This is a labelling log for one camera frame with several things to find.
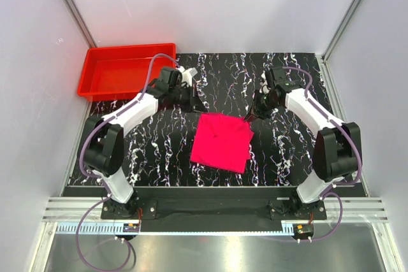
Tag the red plastic bin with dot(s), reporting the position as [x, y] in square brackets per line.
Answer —
[118, 73]

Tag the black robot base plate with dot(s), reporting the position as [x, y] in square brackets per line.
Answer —
[268, 193]

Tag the white slotted cable duct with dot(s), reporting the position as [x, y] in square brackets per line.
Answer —
[147, 228]

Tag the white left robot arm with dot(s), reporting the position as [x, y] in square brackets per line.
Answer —
[101, 152]

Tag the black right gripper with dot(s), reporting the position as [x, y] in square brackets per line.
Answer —
[255, 113]

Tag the pink t shirt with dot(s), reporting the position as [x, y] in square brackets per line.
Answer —
[222, 142]

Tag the right orange connector board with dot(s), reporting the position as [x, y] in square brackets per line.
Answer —
[304, 229]

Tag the aluminium frame rail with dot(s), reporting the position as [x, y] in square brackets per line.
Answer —
[349, 209]

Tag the left orange connector board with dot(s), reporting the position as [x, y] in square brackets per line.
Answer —
[131, 228]

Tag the black marbled table mat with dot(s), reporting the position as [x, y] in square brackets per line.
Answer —
[157, 152]

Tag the orange connector board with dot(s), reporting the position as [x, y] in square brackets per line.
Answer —
[304, 229]
[131, 228]

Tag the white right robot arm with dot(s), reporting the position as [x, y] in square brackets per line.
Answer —
[337, 151]

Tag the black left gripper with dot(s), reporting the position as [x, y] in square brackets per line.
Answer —
[194, 103]

